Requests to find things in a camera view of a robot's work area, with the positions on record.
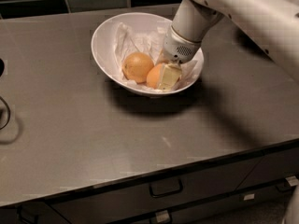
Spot black drawer handle right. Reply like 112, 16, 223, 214
276, 180, 297, 193

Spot white drawer label lower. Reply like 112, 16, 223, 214
155, 210, 171, 224

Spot black drawer handle centre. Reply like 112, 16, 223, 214
149, 178, 183, 198

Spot orange fruit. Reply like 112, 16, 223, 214
121, 52, 154, 83
146, 63, 163, 89

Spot black cable loop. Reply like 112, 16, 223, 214
0, 95, 12, 131

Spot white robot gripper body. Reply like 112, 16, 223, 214
162, 26, 201, 64

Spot black drawer handle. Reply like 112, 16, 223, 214
276, 180, 297, 193
149, 178, 183, 198
17, 205, 39, 224

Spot black drawer handle left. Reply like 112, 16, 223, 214
17, 205, 39, 224

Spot white drawer label small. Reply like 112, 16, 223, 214
243, 193, 255, 201

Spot large white oval bowl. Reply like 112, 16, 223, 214
91, 12, 204, 97

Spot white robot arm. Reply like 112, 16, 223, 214
158, 0, 299, 81

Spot white drawer label right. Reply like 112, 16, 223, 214
286, 175, 299, 187

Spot white paper bowl liner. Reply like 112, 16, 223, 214
114, 22, 203, 94

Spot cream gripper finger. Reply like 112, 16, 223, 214
157, 63, 182, 91
156, 49, 169, 64

